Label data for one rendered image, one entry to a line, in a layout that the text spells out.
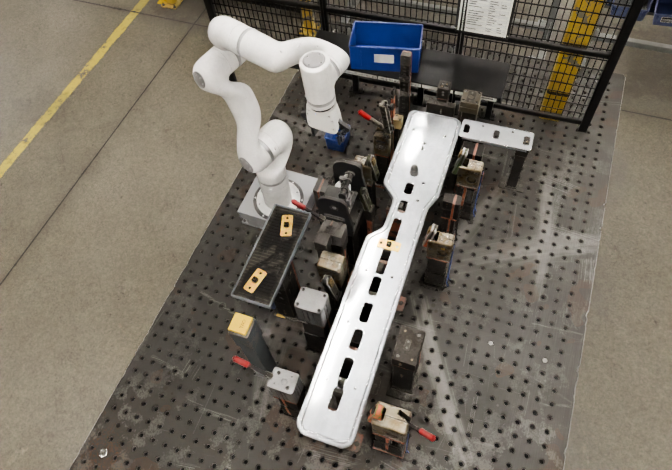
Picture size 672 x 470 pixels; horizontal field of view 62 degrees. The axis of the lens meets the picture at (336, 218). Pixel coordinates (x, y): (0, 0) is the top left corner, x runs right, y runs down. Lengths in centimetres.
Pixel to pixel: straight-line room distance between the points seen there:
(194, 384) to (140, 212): 161
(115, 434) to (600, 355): 222
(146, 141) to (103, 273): 98
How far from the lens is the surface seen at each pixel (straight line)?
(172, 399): 230
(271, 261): 188
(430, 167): 225
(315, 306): 184
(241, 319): 181
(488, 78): 256
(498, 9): 249
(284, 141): 214
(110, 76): 456
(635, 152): 387
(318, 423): 184
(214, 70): 188
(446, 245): 202
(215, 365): 228
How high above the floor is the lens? 279
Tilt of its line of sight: 57 degrees down
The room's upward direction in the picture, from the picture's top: 8 degrees counter-clockwise
